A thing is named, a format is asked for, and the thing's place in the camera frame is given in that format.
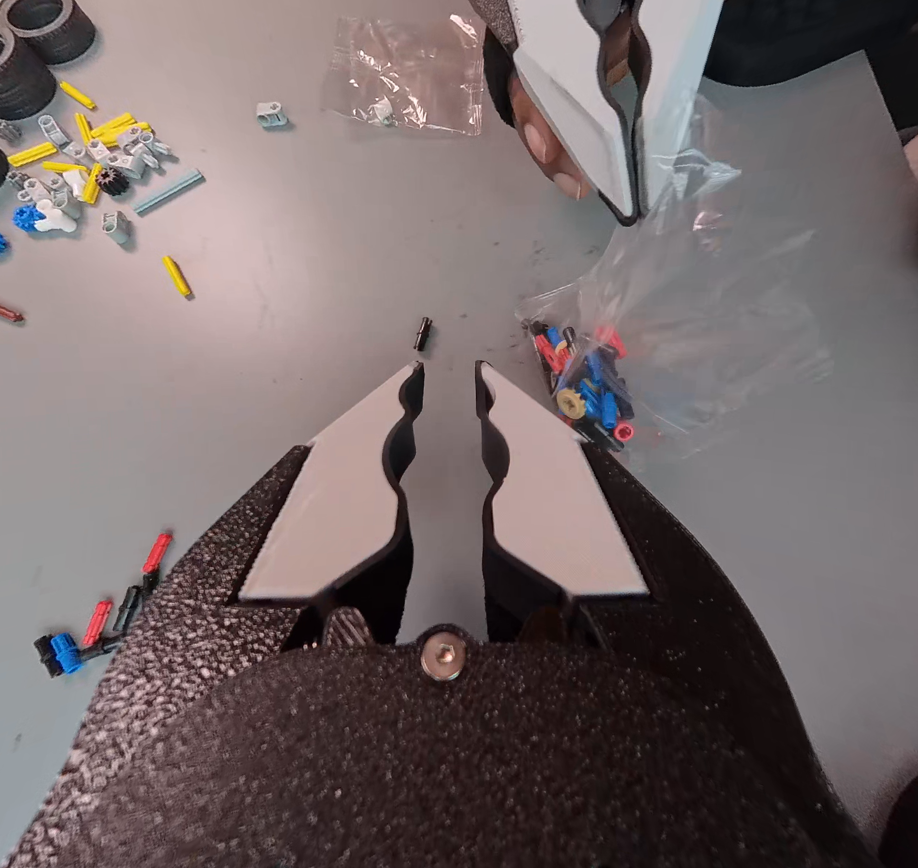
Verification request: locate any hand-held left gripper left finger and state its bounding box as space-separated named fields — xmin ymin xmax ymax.
xmin=237 ymin=361 xmax=426 ymax=643

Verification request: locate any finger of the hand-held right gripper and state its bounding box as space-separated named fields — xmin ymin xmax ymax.
xmin=495 ymin=0 xmax=641 ymax=228
xmin=621 ymin=0 xmax=740 ymax=218

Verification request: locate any pile of grey yellow bricks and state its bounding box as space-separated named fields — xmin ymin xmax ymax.
xmin=0 ymin=81 xmax=176 ymax=234

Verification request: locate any person's right hand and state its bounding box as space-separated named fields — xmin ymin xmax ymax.
xmin=508 ymin=72 xmax=598 ymax=201

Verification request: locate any pile of small plastic pins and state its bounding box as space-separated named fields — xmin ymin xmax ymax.
xmin=33 ymin=531 xmax=175 ymax=677

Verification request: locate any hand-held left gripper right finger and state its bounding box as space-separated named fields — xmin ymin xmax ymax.
xmin=475 ymin=361 xmax=650 ymax=641

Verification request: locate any small clear plastic bag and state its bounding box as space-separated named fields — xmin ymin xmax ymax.
xmin=320 ymin=13 xmax=486 ymax=136

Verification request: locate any light grey long axle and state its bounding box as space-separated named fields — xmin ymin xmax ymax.
xmin=132 ymin=169 xmax=205 ymax=217

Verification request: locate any grey desk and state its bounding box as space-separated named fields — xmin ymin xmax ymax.
xmin=0 ymin=0 xmax=918 ymax=840

